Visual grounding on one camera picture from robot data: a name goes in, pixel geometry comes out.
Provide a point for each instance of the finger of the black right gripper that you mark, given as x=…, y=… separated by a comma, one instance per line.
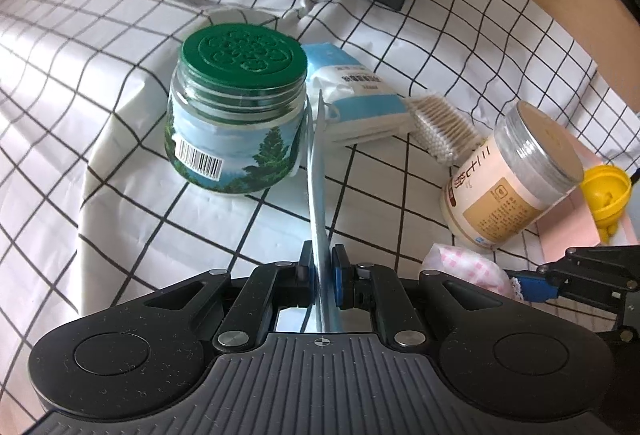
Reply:
x=537, y=286

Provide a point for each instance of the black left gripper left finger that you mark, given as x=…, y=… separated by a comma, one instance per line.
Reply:
x=270, y=288

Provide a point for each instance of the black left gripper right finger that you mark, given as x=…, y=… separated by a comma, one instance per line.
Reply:
x=377, y=289

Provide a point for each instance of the light blue pouch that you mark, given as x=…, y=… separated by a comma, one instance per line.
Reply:
x=327, y=311

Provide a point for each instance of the pink gingham soft pad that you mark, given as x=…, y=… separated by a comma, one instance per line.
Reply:
x=474, y=268

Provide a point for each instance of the yellow plush toy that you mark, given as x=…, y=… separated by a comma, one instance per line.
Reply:
x=607, y=191

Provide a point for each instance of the pink cardboard box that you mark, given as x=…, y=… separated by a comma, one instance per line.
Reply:
x=570, y=224

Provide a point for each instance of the clear cotton pad canister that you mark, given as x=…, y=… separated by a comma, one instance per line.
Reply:
x=524, y=167

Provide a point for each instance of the cotton swabs bundle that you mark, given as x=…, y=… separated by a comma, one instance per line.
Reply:
x=441, y=129

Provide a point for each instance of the blue white wipes pack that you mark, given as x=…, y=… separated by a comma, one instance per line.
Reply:
x=358, y=105

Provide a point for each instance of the white black checkered tablecloth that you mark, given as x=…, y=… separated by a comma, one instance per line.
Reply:
x=92, y=213

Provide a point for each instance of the green lid air freshener jar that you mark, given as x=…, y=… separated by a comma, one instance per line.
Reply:
x=237, y=108

